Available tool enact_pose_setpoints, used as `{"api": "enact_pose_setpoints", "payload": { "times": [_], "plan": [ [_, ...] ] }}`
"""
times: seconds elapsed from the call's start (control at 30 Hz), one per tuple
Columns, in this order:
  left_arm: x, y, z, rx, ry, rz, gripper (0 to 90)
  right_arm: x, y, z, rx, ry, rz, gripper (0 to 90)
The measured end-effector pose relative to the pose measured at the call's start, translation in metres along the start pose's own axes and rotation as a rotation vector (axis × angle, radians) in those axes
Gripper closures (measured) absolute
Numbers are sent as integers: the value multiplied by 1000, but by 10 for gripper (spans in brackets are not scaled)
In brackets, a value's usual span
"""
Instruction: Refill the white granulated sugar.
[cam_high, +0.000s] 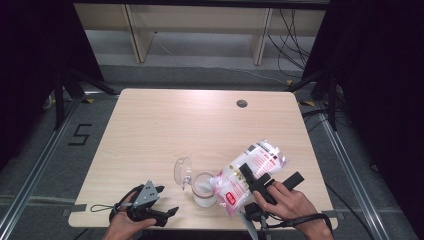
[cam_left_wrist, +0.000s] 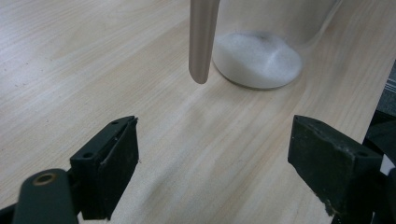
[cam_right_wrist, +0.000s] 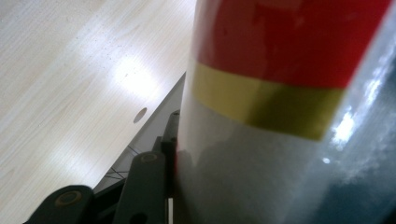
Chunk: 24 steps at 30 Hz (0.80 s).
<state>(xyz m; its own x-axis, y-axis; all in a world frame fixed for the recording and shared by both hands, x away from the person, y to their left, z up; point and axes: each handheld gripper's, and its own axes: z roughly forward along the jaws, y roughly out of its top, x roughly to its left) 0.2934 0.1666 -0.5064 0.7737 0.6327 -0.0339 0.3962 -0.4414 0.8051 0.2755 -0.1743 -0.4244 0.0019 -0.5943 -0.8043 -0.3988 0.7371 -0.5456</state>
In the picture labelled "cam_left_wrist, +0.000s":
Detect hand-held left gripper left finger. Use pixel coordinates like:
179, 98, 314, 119
69, 115, 140, 221

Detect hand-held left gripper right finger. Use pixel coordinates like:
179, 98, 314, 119
287, 114, 384, 220

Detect clear glass jar with lid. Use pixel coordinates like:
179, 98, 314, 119
188, 0, 345, 91

